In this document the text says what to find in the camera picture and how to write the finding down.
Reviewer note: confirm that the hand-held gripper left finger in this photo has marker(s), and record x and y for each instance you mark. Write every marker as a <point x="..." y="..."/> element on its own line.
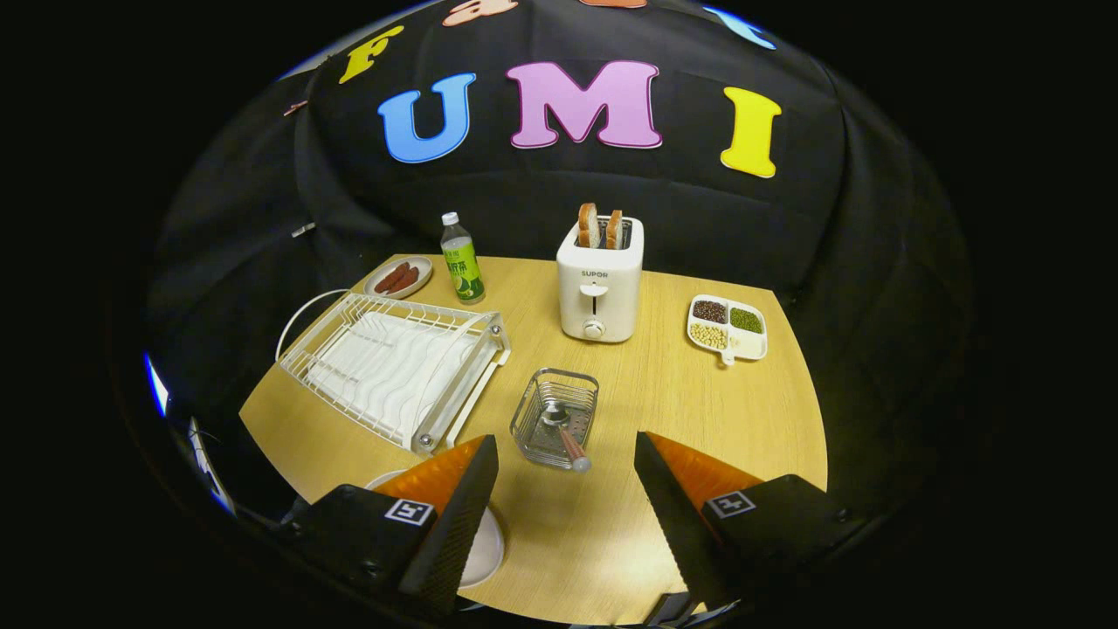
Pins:
<point x="454" y="524"/>

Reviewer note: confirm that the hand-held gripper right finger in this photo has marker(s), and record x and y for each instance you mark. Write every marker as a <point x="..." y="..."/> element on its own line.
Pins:
<point x="677" y="524"/>

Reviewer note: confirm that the grey round plate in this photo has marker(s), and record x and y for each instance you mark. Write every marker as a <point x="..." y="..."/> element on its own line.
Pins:
<point x="485" y="546"/>

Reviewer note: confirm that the white divided dish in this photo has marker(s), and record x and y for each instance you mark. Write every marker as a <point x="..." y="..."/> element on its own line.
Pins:
<point x="747" y="345"/>

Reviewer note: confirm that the small beige plate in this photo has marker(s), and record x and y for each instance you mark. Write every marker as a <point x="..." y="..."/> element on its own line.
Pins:
<point x="424" y="278"/>

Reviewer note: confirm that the pile of yellow soybeans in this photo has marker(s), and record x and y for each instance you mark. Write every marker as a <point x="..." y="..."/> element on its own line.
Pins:
<point x="708" y="336"/>

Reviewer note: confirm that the pile of brown beans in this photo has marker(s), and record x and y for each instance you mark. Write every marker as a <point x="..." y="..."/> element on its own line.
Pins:
<point x="709" y="311"/>

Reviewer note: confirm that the pile of green beans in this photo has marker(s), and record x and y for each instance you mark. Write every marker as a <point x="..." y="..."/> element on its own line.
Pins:
<point x="746" y="320"/>

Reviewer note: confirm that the white toaster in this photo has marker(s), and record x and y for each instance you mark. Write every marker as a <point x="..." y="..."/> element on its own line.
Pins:
<point x="603" y="297"/>

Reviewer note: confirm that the red-brown sausage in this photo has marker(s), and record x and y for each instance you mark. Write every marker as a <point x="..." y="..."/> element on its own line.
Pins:
<point x="404" y="280"/>
<point x="391" y="278"/>

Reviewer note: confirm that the green label drink bottle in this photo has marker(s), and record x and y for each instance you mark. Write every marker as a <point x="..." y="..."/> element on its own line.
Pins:
<point x="463" y="271"/>

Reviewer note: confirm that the toast slice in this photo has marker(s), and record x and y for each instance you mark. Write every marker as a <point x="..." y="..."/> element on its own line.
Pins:
<point x="614" y="230"/>
<point x="589" y="225"/>

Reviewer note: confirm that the black backdrop cloth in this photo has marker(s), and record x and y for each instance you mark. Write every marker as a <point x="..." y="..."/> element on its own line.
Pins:
<point x="786" y="236"/>

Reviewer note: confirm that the lit monitor screen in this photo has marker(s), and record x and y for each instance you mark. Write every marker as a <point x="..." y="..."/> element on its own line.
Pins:
<point x="157" y="389"/>

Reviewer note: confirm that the small white clip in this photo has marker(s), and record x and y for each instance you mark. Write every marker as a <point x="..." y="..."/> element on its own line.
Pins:
<point x="303" y="229"/>

